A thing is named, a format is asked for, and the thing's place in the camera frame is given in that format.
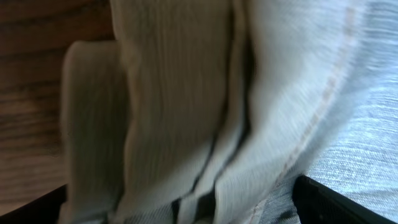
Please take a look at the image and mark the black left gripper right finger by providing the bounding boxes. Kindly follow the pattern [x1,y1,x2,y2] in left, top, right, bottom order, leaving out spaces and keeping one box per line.
[292,175,396,224]

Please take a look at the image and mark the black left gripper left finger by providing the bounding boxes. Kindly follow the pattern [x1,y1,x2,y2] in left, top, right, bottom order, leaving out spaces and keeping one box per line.
[1,185,67,224]

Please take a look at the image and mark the light blue denim shorts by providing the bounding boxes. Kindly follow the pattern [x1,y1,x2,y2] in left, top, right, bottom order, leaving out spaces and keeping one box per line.
[59,0,397,223]

